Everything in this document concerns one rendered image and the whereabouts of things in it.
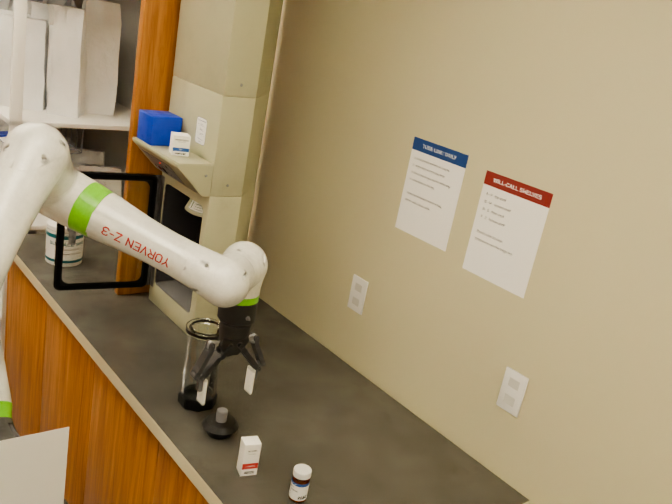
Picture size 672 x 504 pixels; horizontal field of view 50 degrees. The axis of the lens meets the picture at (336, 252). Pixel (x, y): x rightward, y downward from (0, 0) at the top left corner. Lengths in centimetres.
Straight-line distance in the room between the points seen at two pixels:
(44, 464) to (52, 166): 56
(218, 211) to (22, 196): 86
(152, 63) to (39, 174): 100
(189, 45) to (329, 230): 73
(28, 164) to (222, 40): 83
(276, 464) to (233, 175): 87
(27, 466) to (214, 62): 122
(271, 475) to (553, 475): 69
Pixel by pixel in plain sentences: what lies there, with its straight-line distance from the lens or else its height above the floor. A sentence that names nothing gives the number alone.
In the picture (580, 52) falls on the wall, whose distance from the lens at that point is 180.
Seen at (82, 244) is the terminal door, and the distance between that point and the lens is 245.
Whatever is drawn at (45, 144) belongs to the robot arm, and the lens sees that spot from 151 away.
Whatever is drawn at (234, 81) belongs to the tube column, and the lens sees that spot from 213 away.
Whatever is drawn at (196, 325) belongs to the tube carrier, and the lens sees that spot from 195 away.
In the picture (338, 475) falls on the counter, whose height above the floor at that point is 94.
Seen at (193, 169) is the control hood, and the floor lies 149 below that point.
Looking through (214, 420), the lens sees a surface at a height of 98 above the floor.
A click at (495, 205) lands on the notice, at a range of 191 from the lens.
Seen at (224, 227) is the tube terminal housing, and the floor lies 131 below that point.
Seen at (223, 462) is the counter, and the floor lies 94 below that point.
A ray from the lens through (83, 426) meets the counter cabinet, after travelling 252.
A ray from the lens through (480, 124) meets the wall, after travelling 195.
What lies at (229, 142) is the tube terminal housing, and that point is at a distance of 216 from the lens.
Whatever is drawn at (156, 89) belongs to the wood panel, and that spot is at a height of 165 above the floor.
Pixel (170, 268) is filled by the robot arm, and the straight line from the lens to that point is 157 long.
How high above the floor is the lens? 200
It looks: 18 degrees down
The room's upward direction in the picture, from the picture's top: 11 degrees clockwise
